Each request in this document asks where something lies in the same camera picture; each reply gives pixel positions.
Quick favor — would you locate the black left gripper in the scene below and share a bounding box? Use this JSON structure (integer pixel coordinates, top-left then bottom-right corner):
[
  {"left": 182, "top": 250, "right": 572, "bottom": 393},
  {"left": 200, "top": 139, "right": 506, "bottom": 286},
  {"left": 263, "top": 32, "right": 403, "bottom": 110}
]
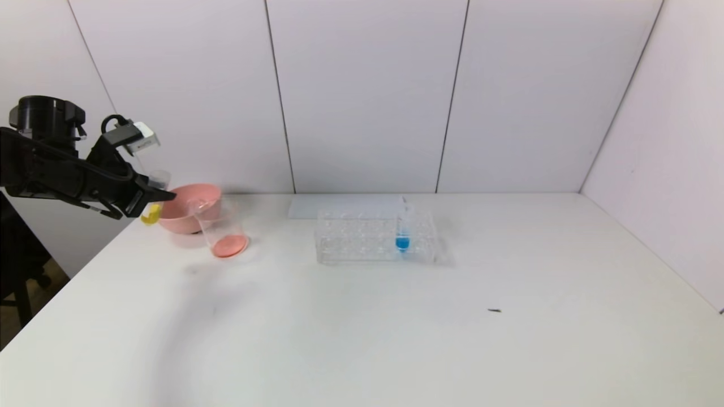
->
[{"left": 82, "top": 161, "right": 177, "bottom": 219}]

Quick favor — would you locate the test tube with yellow pigment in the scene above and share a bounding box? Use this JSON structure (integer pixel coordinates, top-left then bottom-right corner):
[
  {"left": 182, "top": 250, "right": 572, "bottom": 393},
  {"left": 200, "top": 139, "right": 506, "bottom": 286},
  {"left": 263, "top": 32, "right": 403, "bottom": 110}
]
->
[{"left": 141, "top": 169, "right": 172, "bottom": 226}]

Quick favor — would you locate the clear glass beaker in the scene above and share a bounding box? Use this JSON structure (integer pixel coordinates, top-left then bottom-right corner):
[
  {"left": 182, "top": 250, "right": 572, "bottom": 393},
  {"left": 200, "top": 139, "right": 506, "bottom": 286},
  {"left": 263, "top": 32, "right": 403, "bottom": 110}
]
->
[{"left": 196, "top": 198, "right": 250, "bottom": 259}]

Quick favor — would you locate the clear plastic test tube rack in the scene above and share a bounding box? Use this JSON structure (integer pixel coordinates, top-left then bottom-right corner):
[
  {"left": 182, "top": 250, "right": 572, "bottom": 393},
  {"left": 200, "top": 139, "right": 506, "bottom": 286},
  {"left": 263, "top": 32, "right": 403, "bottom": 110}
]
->
[{"left": 315, "top": 208, "right": 439, "bottom": 265}]

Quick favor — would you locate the test tube with blue pigment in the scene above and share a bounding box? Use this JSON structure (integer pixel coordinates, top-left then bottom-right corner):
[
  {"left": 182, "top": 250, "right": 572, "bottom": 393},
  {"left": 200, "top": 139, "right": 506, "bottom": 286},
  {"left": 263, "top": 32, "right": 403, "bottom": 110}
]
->
[{"left": 395, "top": 202, "right": 415, "bottom": 253}]

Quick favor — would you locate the pink bowl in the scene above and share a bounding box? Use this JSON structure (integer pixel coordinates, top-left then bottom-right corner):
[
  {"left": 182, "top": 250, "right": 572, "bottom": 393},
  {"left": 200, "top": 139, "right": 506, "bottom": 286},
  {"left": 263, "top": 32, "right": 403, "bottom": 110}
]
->
[{"left": 156, "top": 183, "right": 223, "bottom": 235}]

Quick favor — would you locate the white paper sheet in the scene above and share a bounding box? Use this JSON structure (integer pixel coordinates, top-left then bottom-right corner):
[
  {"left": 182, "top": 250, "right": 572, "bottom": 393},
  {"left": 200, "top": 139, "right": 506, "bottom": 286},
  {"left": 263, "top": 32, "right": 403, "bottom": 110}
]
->
[{"left": 288, "top": 195, "right": 407, "bottom": 220}]

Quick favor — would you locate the black background furniture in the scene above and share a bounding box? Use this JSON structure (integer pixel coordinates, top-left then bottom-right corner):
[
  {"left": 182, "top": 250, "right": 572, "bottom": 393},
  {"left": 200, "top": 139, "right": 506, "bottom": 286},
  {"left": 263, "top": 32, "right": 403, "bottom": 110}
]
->
[{"left": 0, "top": 192, "right": 68, "bottom": 328}]

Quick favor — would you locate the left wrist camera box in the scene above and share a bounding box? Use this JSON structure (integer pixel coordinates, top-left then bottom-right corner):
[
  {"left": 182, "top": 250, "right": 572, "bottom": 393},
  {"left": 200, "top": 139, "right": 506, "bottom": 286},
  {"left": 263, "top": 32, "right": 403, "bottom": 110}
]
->
[{"left": 116, "top": 120, "right": 161, "bottom": 156}]

